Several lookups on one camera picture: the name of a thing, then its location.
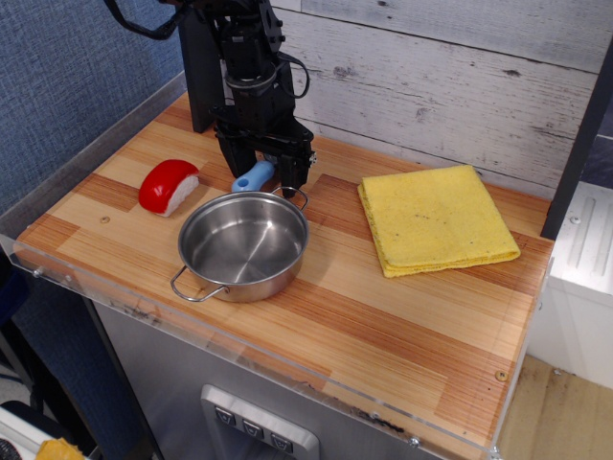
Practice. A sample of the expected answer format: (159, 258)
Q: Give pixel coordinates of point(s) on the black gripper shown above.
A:
(259, 116)

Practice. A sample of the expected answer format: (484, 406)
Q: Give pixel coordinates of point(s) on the blue handled grey spoon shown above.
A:
(255, 178)

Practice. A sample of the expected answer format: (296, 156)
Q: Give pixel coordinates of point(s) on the stainless steel pot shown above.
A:
(241, 247)

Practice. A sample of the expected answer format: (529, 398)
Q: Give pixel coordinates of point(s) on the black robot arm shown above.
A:
(248, 35)

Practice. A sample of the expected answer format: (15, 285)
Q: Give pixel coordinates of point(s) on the folded yellow cloth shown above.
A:
(432, 220)

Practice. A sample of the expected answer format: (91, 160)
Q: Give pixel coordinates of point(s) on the clear acrylic table guard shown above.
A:
(408, 368)

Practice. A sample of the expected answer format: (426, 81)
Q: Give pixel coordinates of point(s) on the silver dispenser button panel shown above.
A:
(242, 430)

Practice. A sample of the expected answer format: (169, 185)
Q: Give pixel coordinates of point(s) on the white grooved block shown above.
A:
(583, 249)

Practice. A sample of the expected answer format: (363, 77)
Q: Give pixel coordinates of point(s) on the dark grey left post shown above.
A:
(202, 69)

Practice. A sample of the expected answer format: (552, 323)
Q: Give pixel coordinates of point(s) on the dark grey post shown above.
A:
(202, 69)
(588, 130)

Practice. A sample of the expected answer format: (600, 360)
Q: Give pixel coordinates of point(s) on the dark grey right post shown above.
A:
(588, 130)

